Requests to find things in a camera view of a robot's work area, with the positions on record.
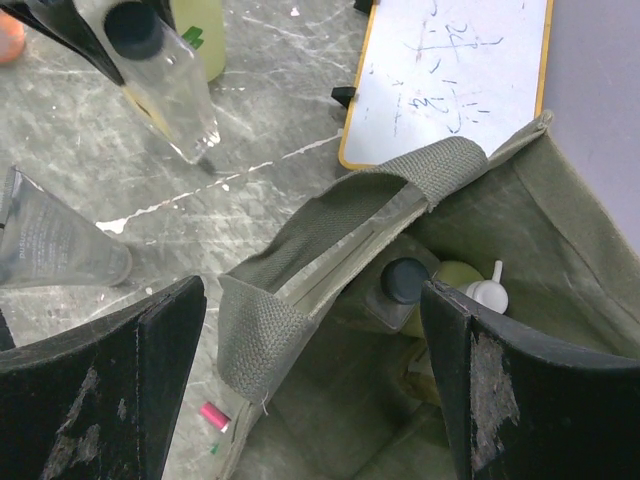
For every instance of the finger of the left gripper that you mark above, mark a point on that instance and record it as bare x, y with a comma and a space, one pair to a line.
61, 22
163, 9

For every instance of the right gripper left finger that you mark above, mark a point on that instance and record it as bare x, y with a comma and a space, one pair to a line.
101, 401

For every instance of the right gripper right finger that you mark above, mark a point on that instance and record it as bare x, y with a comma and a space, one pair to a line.
520, 404

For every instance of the clear square bottle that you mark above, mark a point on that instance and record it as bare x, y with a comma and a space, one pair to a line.
164, 79
396, 292

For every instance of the yellow-green pump bottle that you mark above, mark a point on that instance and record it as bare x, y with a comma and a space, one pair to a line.
488, 292

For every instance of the olive canvas bag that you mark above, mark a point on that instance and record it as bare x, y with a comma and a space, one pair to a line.
322, 391

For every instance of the green bottle beige cap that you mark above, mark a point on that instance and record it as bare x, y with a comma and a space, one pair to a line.
201, 24

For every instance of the orange bottle pink cap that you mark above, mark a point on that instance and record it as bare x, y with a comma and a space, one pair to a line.
12, 38

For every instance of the red marker pen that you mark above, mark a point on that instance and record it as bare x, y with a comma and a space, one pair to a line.
215, 416

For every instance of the small whiteboard on stand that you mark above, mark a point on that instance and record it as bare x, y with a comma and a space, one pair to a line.
434, 69

